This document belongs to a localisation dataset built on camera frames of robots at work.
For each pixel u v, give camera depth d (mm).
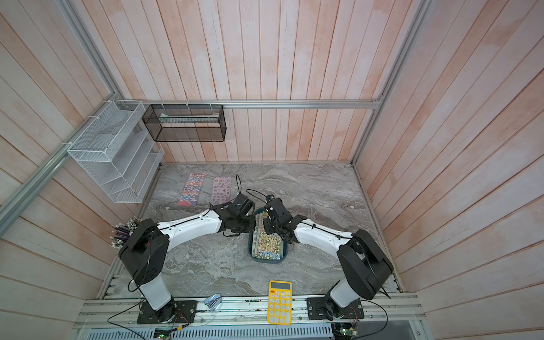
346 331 701
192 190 1081
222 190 1088
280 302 745
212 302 747
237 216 697
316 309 727
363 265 440
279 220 673
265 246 853
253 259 851
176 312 719
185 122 1042
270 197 795
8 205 520
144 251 482
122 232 777
